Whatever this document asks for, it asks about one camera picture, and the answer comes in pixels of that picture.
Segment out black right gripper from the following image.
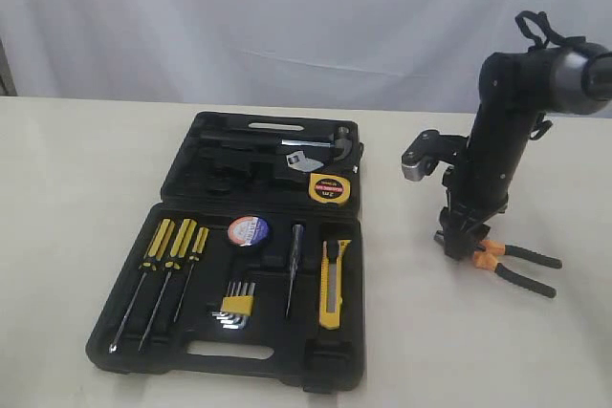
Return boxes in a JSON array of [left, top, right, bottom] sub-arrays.
[[433, 140, 510, 260]]

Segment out orange-black combination pliers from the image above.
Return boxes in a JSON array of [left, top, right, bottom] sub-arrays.
[[470, 239, 563, 299]]

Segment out yellow utility knife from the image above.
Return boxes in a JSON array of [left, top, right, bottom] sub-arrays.
[[318, 239, 351, 330]]

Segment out yellow tape measure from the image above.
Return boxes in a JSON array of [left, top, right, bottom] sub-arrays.
[[307, 169, 361, 206]]

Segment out black electrical tape roll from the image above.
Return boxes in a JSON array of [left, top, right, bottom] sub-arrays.
[[227, 216, 271, 247]]

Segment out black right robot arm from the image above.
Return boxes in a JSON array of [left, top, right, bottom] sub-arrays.
[[440, 43, 611, 260]]

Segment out black plastic tool case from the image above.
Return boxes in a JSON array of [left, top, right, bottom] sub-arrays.
[[86, 112, 365, 393]]

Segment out white backdrop curtain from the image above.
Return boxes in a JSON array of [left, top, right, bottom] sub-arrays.
[[1, 0, 611, 113]]

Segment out hex key set yellow holder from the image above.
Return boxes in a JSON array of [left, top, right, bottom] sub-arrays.
[[209, 280, 256, 331]]

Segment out small yellow-black screwdriver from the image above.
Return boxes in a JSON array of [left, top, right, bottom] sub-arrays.
[[173, 226, 210, 323]]

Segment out middle yellow-black screwdriver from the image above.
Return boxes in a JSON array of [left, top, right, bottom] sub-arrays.
[[138, 218, 197, 352]]

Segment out large yellow-black screwdriver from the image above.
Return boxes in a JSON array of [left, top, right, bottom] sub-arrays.
[[108, 218, 176, 354]]

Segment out claw hammer black handle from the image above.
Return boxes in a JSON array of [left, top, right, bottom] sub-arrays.
[[200, 126, 353, 161]]

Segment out clear handled tester screwdriver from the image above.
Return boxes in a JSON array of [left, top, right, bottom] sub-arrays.
[[285, 224, 304, 318]]

